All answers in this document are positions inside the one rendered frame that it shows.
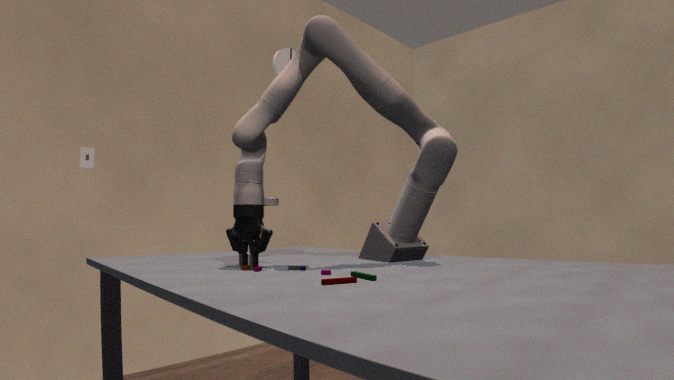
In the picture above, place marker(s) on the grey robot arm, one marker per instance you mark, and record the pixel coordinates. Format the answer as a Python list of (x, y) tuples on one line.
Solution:
[(324, 37)]

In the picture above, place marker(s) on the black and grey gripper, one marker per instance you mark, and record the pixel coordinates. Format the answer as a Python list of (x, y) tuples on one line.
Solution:
[(249, 230)]

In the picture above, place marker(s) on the red rod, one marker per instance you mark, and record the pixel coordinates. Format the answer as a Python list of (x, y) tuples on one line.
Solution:
[(338, 281)]

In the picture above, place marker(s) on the green rod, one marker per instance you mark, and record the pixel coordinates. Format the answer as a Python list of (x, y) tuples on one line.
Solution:
[(363, 276)]

